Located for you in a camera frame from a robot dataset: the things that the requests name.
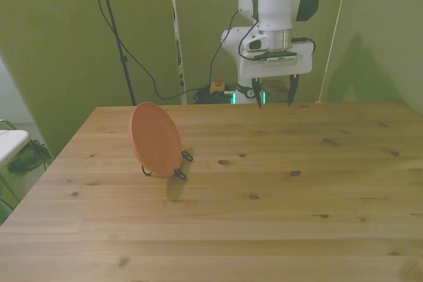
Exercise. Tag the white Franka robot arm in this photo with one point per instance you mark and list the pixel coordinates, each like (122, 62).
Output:
(274, 1)

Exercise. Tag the white vertical frame strip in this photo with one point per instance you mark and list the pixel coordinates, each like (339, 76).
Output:
(178, 47)

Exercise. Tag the white side table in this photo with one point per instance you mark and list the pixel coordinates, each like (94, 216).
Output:
(11, 141)

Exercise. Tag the yellow emergency stop button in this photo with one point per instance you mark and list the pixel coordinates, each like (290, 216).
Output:
(217, 87)

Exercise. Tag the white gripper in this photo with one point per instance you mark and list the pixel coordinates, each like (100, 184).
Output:
(281, 70)

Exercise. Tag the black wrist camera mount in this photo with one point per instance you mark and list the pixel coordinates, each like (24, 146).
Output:
(281, 60)

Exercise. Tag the green bag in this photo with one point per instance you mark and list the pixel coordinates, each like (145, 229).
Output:
(28, 160)

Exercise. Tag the thin white pole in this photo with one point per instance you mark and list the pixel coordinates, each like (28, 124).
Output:
(333, 36)

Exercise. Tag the orange round plate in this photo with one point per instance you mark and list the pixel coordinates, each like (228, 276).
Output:
(155, 140)

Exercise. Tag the black tripod pole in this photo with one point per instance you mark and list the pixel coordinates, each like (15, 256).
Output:
(124, 64)

